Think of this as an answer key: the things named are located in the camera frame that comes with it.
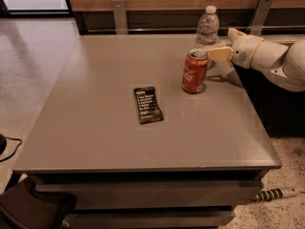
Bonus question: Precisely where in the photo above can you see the black cable on floor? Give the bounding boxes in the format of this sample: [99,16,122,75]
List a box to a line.
[0,134,23,163]

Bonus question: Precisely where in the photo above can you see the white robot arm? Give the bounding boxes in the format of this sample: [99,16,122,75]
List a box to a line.
[205,28,305,92]

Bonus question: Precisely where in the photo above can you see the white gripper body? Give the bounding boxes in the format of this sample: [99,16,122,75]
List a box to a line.
[232,35,263,69]

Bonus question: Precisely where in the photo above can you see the right metal wall bracket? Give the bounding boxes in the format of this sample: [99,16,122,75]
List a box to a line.
[249,0,274,36]

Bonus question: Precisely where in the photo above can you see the left metal wall bracket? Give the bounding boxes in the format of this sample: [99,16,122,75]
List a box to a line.
[112,0,128,34]

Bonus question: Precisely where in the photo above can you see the metal wall bracket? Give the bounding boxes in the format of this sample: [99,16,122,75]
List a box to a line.
[112,0,128,34]
[249,0,274,36]

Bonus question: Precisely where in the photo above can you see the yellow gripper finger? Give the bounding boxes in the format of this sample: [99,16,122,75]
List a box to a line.
[206,46,234,62]
[228,28,247,44]

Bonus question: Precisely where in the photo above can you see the black bag on floor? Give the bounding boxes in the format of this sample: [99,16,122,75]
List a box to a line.
[0,177,76,229]

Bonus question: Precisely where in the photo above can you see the clear plastic water bottle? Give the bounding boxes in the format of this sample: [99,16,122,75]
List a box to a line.
[194,6,219,49]

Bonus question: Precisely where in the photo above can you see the red coca-cola can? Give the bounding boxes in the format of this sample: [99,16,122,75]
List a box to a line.
[182,49,209,94]

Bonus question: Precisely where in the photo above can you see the black snack bar wrapper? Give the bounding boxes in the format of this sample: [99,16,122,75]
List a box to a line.
[133,87,164,124]

